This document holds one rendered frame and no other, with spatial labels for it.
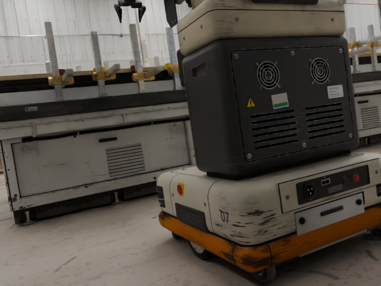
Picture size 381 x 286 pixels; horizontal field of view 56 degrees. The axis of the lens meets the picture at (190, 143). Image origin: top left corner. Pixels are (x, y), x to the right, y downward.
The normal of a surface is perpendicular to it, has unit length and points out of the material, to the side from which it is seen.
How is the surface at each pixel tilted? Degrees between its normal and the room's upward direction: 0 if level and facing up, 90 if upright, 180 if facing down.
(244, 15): 90
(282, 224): 90
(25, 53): 90
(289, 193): 90
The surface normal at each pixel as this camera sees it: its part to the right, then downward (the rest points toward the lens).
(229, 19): 0.44, -0.01
